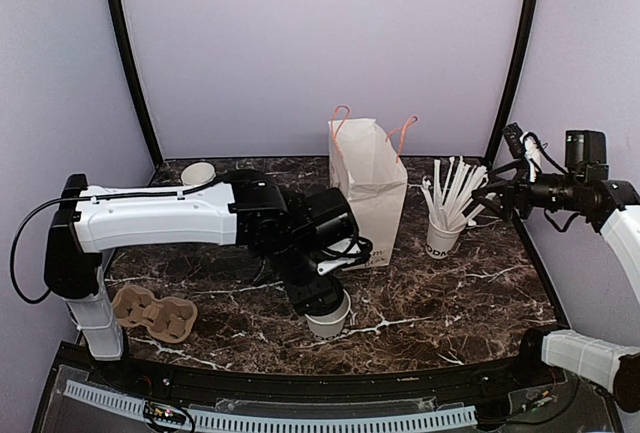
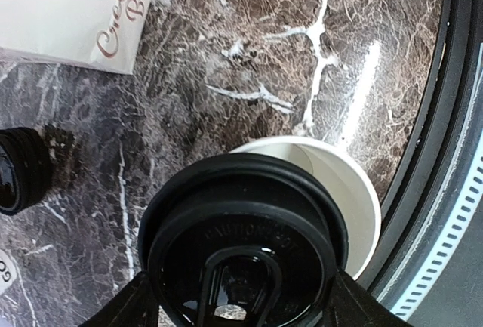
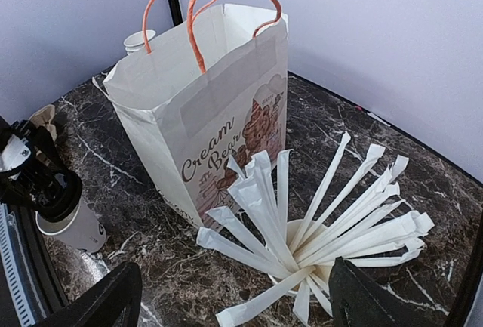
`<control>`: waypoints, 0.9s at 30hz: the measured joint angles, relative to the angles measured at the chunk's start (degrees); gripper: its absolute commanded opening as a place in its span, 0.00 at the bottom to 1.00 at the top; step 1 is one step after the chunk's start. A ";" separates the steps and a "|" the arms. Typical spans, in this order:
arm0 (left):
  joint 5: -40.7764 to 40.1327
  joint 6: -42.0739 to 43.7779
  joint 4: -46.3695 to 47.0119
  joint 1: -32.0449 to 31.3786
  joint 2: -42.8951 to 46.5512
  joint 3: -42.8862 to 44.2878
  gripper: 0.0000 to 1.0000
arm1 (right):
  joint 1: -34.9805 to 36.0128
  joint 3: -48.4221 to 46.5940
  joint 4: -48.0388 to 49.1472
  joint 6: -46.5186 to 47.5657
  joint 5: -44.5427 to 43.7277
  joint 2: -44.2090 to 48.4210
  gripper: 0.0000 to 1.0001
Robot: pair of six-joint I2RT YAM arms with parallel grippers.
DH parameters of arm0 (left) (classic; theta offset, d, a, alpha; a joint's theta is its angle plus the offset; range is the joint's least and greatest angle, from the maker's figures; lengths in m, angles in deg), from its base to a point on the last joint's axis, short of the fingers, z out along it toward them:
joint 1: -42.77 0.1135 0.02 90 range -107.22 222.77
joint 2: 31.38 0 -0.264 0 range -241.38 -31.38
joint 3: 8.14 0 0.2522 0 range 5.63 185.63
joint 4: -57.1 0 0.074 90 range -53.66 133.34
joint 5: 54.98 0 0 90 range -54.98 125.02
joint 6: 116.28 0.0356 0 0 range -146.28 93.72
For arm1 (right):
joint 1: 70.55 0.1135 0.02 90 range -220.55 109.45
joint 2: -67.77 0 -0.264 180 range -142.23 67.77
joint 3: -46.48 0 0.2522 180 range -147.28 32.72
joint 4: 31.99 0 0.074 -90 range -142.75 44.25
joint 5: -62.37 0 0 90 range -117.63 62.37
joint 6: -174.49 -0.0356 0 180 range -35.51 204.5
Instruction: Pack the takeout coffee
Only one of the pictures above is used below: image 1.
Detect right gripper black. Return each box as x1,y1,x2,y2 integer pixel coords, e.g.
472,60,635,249
473,159,584,221

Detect single white paper cup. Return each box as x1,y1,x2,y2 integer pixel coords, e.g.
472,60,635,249
305,294,351,340

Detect stack of white paper cups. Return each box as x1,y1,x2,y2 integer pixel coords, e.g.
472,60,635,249
180,162,216,187

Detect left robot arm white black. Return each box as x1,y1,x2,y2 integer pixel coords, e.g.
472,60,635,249
31,169,373,389

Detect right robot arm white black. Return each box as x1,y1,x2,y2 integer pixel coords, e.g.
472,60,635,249
472,123,639,413

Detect white paper takeout bag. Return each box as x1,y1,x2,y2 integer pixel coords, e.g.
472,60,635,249
328,105,418,268

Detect bundle of white wrapped straws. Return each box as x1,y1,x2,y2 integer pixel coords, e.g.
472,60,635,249
420,156,488,232

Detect white cup holding straws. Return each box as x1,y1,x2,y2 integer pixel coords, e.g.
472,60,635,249
426,220,463,260

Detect brown cardboard cup carrier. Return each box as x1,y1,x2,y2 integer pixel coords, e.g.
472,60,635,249
112,285,198,344

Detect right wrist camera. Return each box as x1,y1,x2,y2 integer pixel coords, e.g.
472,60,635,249
503,123,542,183

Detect white slotted cable duct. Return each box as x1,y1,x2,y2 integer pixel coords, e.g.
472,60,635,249
63,380,478,432

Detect right black frame post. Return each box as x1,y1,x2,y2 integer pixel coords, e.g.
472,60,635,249
480,0,546,169

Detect black frame post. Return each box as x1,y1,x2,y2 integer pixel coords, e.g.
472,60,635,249
480,0,546,169
107,0,164,168

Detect left black frame post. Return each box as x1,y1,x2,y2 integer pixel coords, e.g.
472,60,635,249
107,0,164,168

